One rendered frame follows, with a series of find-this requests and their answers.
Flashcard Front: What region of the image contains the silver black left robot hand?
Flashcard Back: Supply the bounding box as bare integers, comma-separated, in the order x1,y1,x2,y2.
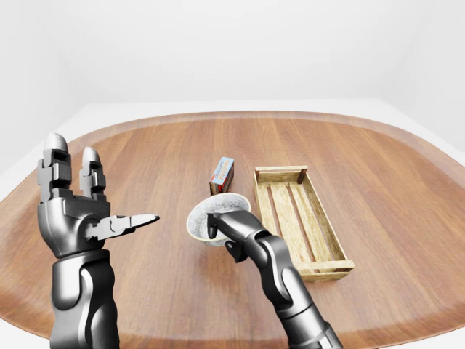
36,132,161,260

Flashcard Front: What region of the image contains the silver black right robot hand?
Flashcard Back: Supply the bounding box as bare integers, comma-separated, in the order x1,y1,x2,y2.
206,209,283,264

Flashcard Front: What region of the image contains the speckled patterned bowl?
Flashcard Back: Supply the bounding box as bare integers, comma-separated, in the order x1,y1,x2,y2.
186,192,252,247

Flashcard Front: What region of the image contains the wooden slat tray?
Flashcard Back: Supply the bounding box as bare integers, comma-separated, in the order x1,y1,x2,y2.
252,165,355,282

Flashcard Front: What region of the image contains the blue printed pudding box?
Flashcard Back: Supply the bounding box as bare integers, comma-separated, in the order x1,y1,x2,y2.
209,156,235,196

